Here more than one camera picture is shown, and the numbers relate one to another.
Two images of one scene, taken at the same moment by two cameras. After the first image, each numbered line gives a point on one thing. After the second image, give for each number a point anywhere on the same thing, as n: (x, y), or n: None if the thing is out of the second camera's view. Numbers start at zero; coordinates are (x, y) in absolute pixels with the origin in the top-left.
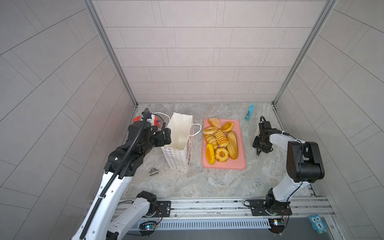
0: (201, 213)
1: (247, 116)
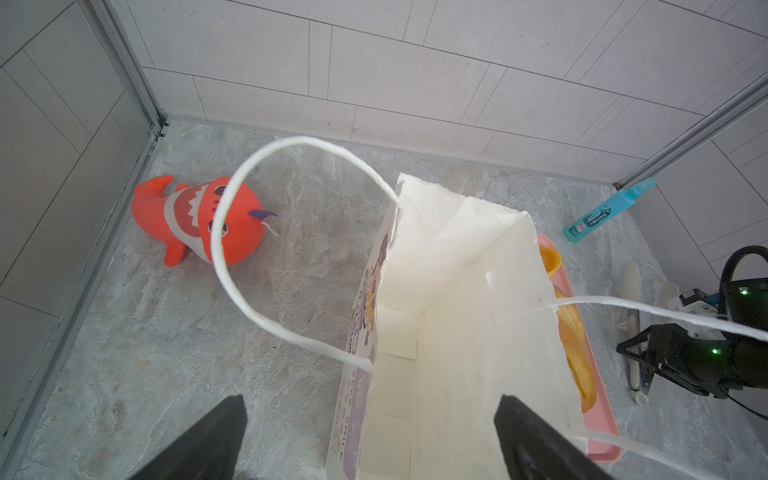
0: None
1: (625, 200)
